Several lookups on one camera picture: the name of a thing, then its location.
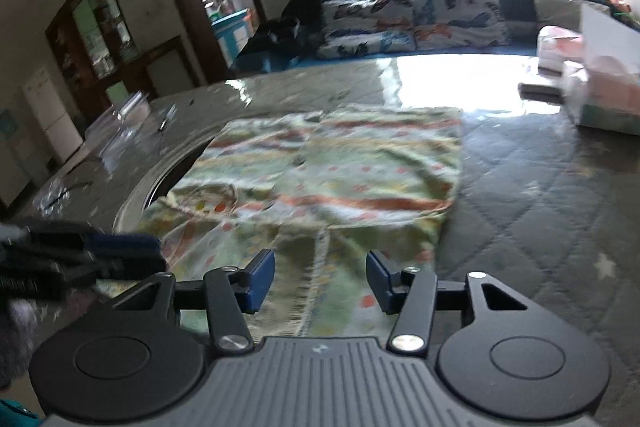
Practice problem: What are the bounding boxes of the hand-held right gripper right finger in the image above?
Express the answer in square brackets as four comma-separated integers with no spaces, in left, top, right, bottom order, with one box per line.
[366,250,532,354]

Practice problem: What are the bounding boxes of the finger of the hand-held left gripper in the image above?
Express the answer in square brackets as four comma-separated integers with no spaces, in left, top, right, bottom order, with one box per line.
[95,257,167,281]
[82,231,162,259]

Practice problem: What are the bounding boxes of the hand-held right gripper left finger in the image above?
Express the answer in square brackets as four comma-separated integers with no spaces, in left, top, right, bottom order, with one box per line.
[112,249,276,354]

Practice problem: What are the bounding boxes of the green printed garment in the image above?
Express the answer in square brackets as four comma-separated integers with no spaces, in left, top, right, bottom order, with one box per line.
[137,104,463,340]

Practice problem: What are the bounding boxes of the clear plastic bag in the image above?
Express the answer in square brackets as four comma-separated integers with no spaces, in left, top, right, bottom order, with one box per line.
[85,91,152,168]

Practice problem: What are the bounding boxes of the white refrigerator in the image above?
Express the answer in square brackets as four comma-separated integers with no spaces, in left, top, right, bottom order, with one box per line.
[22,66,84,164]

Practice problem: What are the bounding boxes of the grey quilted table cover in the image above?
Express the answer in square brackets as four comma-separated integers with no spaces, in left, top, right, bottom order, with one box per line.
[0,57,640,427]

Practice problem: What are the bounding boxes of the dark wooden cabinet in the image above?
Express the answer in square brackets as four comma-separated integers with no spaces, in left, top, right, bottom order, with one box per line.
[45,0,183,98]

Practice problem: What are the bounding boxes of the blue cabinet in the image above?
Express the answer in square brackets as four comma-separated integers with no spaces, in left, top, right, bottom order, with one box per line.
[212,8,256,62]

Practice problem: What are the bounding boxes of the dark flat case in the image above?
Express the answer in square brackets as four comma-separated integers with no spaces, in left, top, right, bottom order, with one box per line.
[517,82,565,104]

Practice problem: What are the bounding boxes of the butterfly print pillows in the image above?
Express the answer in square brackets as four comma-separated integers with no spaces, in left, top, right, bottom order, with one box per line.
[315,0,513,60]

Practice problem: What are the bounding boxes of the black bag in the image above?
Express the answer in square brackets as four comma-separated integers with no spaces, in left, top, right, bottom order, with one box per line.
[247,0,326,58]

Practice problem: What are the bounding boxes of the butterfly print pillow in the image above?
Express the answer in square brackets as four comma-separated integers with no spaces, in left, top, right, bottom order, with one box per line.
[407,0,503,32]

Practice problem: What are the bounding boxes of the large pink green tissue pack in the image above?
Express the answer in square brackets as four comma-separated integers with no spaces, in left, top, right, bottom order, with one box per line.
[562,54,640,135]

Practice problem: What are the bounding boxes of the grey pillow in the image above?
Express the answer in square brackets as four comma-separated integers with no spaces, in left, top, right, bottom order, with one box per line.
[530,0,612,38]

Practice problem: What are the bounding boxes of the white card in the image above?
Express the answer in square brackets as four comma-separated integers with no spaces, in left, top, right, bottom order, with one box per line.
[580,2,640,68]

